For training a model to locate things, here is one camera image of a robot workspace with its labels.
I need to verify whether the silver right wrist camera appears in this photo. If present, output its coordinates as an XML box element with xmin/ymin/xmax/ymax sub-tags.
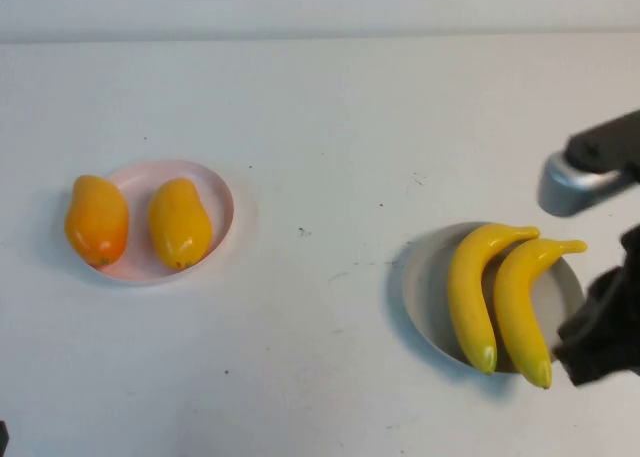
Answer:
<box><xmin>537</xmin><ymin>109</ymin><xmax>640</xmax><ymax>218</ymax></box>

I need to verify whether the yellow toy mango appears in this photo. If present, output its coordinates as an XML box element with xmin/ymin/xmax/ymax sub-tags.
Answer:
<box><xmin>148</xmin><ymin>177</ymin><xmax>214</xmax><ymax>271</ymax></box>

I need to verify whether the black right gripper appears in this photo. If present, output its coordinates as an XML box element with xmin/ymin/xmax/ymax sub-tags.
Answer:
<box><xmin>552</xmin><ymin>226</ymin><xmax>640</xmax><ymax>388</ymax></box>

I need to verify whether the yellow toy banana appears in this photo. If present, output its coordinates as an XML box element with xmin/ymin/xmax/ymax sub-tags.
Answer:
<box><xmin>493</xmin><ymin>237</ymin><xmax>589</xmax><ymax>391</ymax></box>
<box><xmin>446</xmin><ymin>222</ymin><xmax>542</xmax><ymax>377</ymax></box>

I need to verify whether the orange-tinted toy mango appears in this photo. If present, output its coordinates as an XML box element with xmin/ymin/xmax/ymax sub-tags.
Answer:
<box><xmin>63</xmin><ymin>174</ymin><xmax>130</xmax><ymax>269</ymax></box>

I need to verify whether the pink round plate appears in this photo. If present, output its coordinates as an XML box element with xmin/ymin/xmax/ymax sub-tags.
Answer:
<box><xmin>92</xmin><ymin>159</ymin><xmax>236</xmax><ymax>284</ymax></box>

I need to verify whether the grey-blue round plate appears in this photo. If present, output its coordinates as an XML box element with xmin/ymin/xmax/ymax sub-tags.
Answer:
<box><xmin>401</xmin><ymin>221</ymin><xmax>586</xmax><ymax>376</ymax></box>

